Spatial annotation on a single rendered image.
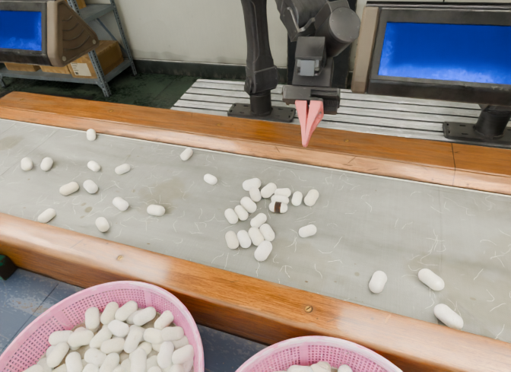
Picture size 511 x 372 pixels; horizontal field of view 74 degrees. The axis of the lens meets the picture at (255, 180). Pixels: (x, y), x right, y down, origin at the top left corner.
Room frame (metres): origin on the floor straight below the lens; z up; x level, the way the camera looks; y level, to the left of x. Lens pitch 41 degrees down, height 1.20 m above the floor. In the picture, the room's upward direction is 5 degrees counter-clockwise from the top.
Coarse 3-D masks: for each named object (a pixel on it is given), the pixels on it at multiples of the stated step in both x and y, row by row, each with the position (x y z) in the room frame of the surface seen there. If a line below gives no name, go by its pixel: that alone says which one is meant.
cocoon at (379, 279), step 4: (376, 272) 0.27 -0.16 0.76; (380, 272) 0.27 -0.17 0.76; (376, 276) 0.27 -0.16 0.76; (380, 276) 0.27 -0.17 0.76; (384, 276) 0.27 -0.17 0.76; (372, 280) 0.26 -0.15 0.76; (376, 280) 0.26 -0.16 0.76; (380, 280) 0.26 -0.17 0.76; (384, 280) 0.26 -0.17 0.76; (372, 284) 0.26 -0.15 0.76; (376, 284) 0.26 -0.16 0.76; (380, 284) 0.26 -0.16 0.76; (384, 284) 0.26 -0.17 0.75; (372, 288) 0.25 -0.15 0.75; (376, 288) 0.25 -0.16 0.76; (380, 288) 0.25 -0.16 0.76; (376, 292) 0.25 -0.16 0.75
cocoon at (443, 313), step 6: (438, 306) 0.22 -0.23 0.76; (444, 306) 0.21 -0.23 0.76; (438, 312) 0.21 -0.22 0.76; (444, 312) 0.21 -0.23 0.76; (450, 312) 0.21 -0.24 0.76; (438, 318) 0.20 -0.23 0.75; (444, 318) 0.20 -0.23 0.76; (450, 318) 0.20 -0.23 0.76; (456, 318) 0.20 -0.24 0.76; (450, 324) 0.19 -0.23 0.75; (456, 324) 0.19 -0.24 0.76; (462, 324) 0.19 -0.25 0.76
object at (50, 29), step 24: (0, 0) 0.49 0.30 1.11; (24, 0) 0.47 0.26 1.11; (48, 0) 0.46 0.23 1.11; (0, 24) 0.48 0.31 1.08; (24, 24) 0.46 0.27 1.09; (48, 24) 0.44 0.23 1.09; (72, 24) 0.47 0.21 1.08; (0, 48) 0.46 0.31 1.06; (24, 48) 0.45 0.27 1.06; (48, 48) 0.43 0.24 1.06; (72, 48) 0.45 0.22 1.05
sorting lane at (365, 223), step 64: (0, 128) 0.83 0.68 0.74; (0, 192) 0.56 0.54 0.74; (128, 192) 0.52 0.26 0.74; (192, 192) 0.50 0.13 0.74; (320, 192) 0.47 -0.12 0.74; (384, 192) 0.45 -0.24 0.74; (448, 192) 0.44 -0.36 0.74; (192, 256) 0.35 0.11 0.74; (320, 256) 0.32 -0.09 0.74; (384, 256) 0.31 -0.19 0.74; (448, 256) 0.30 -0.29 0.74
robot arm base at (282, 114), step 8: (256, 96) 0.87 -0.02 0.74; (264, 96) 0.87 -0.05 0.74; (232, 104) 0.96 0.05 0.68; (240, 104) 0.95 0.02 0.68; (248, 104) 0.95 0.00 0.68; (256, 104) 0.88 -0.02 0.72; (264, 104) 0.87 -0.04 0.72; (232, 112) 0.91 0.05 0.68; (240, 112) 0.91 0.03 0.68; (248, 112) 0.90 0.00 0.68; (256, 112) 0.88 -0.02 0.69; (264, 112) 0.87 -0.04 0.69; (272, 112) 0.89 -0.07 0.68; (280, 112) 0.89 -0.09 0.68; (288, 112) 0.88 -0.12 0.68; (272, 120) 0.86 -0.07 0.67; (280, 120) 0.85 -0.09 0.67; (288, 120) 0.84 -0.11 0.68
